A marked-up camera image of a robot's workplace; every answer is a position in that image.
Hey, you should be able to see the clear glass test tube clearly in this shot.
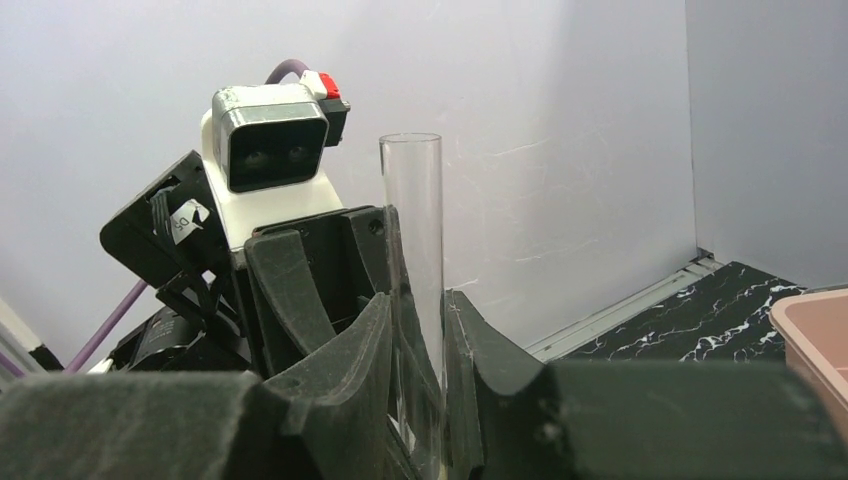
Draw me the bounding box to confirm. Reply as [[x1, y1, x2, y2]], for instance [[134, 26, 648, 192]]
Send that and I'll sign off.
[[379, 133, 444, 479]]

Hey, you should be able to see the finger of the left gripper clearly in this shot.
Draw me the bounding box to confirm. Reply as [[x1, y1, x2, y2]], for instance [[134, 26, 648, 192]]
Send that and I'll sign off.
[[245, 230, 336, 377]]

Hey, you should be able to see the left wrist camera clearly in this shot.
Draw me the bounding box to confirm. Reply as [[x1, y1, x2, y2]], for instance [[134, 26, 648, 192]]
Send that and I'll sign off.
[[201, 70, 350, 252]]

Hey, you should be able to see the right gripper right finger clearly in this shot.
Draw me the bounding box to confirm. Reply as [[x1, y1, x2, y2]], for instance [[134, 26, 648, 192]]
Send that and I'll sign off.
[[445, 290, 847, 479]]

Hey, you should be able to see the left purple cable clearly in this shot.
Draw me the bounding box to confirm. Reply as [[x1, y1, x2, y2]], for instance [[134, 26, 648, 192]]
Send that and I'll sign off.
[[0, 58, 311, 379]]

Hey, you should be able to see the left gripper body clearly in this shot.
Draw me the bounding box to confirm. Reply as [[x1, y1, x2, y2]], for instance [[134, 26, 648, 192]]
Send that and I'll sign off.
[[99, 152, 388, 378]]

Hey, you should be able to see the aluminium frame rail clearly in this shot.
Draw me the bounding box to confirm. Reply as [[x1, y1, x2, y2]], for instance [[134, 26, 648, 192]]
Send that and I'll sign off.
[[525, 257, 724, 362]]

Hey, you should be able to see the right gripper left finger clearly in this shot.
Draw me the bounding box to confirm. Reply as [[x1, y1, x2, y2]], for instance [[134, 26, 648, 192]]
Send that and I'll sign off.
[[1, 294, 391, 479]]

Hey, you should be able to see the open pink plastic bin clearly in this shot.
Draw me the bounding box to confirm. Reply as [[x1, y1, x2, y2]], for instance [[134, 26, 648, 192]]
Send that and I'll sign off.
[[769, 288, 847, 438]]

